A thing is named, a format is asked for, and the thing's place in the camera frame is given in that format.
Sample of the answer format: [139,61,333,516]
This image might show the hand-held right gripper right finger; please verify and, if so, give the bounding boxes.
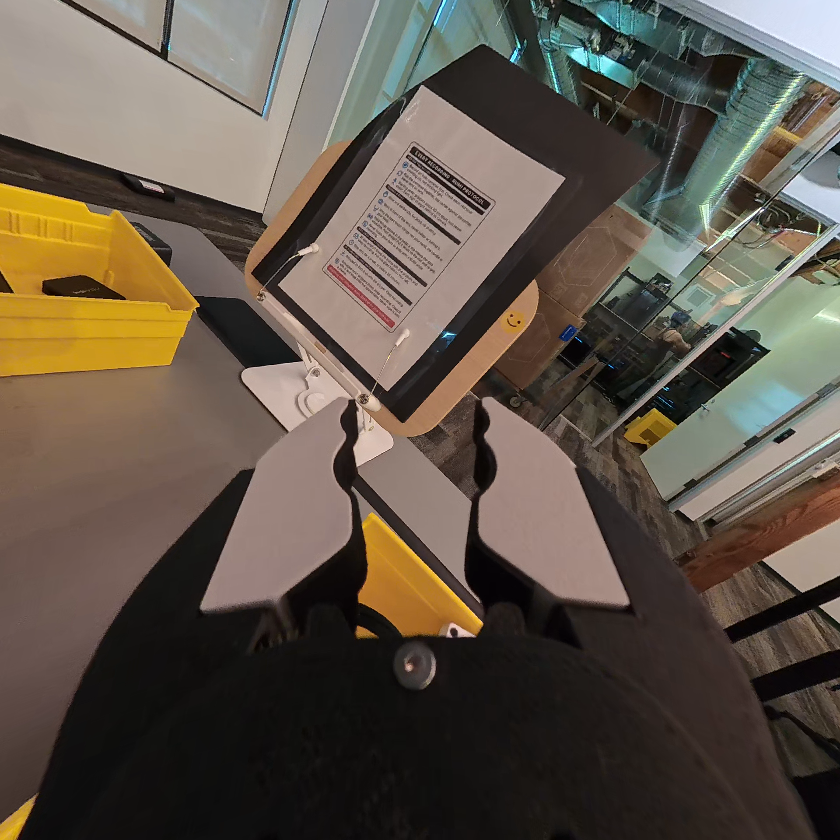
[464,394,632,627]

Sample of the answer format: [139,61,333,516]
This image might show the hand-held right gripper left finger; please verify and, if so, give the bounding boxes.
[195,398,367,627]

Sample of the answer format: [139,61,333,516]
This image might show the yellow plastic bin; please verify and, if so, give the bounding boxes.
[0,511,486,840]
[0,181,202,380]
[624,410,678,448]

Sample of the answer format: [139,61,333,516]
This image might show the plain black braided cable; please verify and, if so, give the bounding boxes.
[359,601,400,638]

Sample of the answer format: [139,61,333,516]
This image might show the black usb hub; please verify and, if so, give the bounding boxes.
[42,273,126,304]

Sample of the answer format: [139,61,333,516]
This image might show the white document stand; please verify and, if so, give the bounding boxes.
[240,242,413,469]

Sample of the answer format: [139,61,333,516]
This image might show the dark flat pad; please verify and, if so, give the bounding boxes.
[195,294,306,367]

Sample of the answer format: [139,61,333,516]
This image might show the wooden beam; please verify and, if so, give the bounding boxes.
[674,484,840,594]

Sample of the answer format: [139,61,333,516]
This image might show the black metal railing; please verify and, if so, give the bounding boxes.
[723,578,840,703]

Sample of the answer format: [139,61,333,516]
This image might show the small black box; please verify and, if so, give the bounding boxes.
[126,224,170,266]

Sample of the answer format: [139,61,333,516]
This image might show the laminated instruction sheet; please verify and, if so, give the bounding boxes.
[278,84,566,403]

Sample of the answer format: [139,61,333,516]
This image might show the small black floor device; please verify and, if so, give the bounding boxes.
[121,171,176,201]

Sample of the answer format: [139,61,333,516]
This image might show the black backing board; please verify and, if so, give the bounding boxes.
[253,45,662,422]

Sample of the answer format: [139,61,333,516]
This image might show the large framed window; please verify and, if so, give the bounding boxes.
[62,0,294,122]

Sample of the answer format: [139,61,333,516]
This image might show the silver sliding door rail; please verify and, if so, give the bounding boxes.
[664,386,840,525]

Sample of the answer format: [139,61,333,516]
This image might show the silver ventilation duct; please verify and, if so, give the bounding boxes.
[527,0,811,225]

